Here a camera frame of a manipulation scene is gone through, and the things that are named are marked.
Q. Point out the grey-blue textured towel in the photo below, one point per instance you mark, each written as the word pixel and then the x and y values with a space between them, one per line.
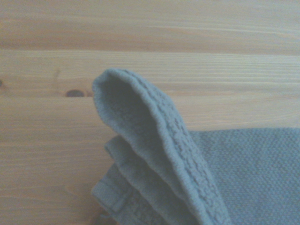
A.
pixel 178 168

